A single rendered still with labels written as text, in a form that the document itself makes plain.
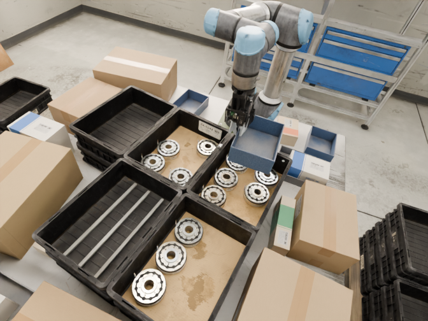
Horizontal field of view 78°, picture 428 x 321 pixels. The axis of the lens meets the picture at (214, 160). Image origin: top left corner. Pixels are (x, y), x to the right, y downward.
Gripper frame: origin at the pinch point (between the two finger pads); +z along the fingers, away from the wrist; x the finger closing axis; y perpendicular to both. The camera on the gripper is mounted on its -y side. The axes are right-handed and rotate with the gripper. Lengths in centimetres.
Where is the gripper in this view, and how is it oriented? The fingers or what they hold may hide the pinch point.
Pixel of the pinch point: (238, 131)
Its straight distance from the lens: 95.0
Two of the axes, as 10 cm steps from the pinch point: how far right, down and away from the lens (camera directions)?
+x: 9.4, 2.8, -2.1
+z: -0.4, 6.8, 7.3
